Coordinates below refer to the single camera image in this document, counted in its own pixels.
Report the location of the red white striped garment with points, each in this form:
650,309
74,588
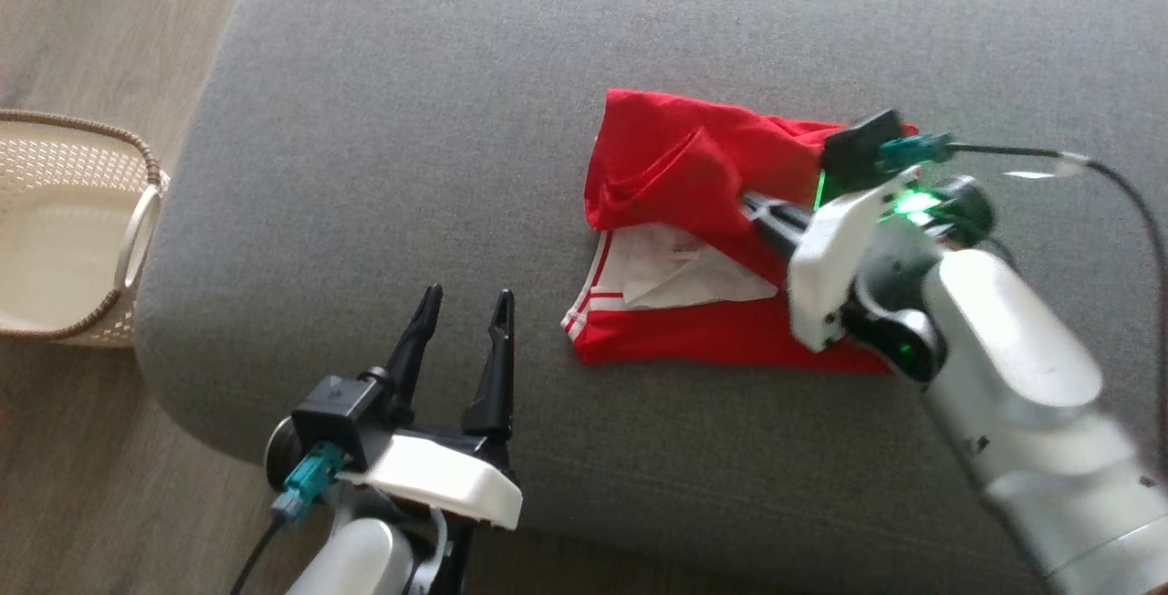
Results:
675,175

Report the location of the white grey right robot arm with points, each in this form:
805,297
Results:
1013,349

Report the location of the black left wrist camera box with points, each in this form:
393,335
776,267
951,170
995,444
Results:
342,412

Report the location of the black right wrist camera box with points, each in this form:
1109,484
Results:
858,152

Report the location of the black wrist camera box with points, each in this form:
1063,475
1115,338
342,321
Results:
858,152
342,412

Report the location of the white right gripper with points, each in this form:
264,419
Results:
821,266

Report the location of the camera teal connector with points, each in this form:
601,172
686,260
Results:
917,150
310,481

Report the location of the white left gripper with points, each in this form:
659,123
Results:
447,476

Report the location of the right camera teal connector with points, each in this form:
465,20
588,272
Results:
917,150

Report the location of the large grey sofa seat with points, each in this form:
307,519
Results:
547,75

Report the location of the left camera teal connector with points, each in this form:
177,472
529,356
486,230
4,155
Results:
310,481

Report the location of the cream woven laundry basket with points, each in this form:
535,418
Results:
55,239

